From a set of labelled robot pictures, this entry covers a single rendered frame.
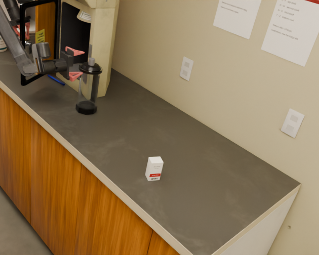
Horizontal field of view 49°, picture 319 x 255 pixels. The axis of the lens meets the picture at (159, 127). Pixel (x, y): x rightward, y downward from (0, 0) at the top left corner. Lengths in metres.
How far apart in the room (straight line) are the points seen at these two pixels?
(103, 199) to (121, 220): 0.12
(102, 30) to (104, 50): 0.11
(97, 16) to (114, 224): 0.94
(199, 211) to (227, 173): 0.30
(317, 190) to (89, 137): 1.02
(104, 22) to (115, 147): 0.62
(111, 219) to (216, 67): 0.88
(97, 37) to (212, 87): 0.62
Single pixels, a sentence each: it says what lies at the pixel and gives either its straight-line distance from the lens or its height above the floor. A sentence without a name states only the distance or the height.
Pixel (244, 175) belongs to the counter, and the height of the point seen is 0.94.
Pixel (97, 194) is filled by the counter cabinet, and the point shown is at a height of 0.79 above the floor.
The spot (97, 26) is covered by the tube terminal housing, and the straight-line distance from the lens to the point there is 1.76.
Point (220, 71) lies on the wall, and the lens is 1.78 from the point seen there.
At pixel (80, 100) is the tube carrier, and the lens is 1.73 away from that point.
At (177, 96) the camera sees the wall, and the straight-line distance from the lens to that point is 1.99.
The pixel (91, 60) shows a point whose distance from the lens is 1.66.
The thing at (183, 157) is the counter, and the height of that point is 0.94.
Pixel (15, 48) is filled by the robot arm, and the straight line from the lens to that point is 1.55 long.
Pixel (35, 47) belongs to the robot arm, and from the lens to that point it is 1.55.
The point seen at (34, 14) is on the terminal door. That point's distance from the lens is 1.82.
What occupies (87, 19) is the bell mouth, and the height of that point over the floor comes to 1.33.
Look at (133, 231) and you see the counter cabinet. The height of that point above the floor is 0.77.
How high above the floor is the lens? 1.79
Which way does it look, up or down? 30 degrees down
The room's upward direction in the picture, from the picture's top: 12 degrees clockwise
